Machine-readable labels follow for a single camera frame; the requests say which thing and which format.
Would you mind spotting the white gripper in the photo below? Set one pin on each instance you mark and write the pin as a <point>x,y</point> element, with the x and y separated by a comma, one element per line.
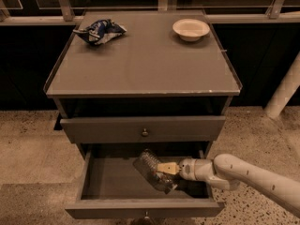
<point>187,168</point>

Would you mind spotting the clear plastic water bottle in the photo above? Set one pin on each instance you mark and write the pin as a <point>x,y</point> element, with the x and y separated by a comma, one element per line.
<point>147,165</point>

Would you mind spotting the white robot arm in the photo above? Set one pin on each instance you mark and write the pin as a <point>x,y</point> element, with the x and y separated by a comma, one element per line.
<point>226,171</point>

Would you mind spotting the grey top drawer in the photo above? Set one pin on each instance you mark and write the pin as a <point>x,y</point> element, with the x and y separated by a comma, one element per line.
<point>129,129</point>

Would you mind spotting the metal top drawer knob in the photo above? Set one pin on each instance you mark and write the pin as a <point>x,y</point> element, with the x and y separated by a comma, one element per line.
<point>145,132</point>

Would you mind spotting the metal drawer knob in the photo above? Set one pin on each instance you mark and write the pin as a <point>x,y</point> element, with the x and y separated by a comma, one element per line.
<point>145,132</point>
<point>146,217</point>

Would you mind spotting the metal middle drawer knob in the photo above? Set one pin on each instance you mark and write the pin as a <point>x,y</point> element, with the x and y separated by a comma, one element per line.
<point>146,217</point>

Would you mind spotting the grey open middle drawer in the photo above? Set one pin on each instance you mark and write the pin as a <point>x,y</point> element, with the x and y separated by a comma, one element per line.
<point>111,187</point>

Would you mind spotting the grey drawer cabinet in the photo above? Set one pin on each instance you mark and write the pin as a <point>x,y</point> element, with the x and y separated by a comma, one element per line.
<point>149,71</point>

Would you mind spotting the white bowl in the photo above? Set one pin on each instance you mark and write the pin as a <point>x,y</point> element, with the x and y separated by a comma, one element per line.
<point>190,29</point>

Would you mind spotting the white slanted pole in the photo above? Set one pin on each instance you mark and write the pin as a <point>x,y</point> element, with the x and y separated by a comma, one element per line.
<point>285,91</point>

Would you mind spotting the blue crumpled chip bag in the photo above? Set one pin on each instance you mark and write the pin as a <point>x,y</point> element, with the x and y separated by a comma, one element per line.
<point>100,32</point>

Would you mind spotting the metal railing frame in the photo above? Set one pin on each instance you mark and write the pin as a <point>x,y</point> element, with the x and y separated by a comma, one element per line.
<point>68,12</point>

